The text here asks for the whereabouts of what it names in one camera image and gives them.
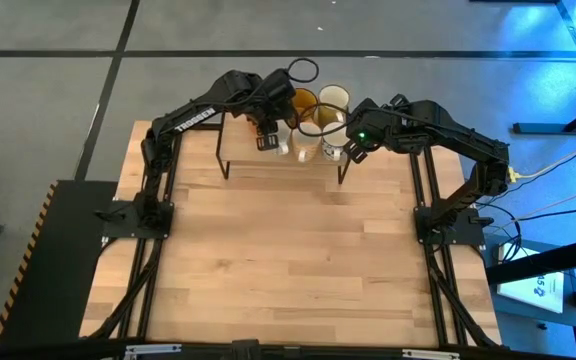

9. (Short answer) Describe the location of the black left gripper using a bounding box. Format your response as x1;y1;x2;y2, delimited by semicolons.
246;98;299;153

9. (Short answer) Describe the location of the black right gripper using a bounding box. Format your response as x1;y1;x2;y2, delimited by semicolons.
345;98;400;166

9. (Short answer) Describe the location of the white mug dark print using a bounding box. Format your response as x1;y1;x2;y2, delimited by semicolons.
320;121;352;163

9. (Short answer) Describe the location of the beige mug white interior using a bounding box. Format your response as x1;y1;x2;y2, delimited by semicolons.
291;121;324;165

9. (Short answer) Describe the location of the mustard yellow mug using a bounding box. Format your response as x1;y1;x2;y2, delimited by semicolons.
290;87;320;130

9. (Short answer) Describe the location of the pale yellow mug white handle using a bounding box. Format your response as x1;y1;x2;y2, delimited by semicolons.
316;84;352;129

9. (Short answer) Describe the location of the black front crossbar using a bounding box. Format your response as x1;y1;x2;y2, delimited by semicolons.
0;338;576;360

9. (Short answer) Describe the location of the black desk bar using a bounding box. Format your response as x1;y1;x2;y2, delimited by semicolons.
485;234;576;286

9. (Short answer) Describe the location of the white sign blue print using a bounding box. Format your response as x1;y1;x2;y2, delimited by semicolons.
496;243;567;315

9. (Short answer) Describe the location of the wooden shelf black frame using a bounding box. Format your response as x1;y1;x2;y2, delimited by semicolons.
215;110;353;185

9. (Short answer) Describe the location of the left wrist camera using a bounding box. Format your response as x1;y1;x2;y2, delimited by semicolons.
262;68;297;104

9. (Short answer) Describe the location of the black right camera cable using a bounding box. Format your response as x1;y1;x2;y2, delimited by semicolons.
295;102;364;132

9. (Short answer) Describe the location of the black camera cable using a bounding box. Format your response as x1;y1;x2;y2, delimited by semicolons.
295;102;364;132
286;57;320;84

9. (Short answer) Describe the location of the black aluminium table frame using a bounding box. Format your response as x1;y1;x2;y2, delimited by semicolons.
80;119;502;350

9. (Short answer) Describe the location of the black left camera cable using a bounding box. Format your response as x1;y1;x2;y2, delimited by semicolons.
286;57;320;84

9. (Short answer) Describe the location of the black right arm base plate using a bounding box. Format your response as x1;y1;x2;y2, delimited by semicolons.
414;204;494;247

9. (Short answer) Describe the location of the white cable yellow plug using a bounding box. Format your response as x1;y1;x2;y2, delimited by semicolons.
506;147;576;183

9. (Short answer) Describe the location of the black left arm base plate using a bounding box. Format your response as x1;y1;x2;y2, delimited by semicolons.
95;199;175;240

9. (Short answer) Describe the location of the black cable bundle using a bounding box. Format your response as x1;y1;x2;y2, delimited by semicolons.
487;204;525;265

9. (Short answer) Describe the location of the black desk frame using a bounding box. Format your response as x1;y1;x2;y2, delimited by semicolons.
511;0;576;135

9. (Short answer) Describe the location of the long white cable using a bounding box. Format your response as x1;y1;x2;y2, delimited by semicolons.
487;178;576;234

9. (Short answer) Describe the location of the silver metal bracket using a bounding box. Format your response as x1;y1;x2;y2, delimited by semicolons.
123;343;183;360
401;348;462;360

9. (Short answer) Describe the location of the thin black cable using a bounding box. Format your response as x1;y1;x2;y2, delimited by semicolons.
515;203;576;224

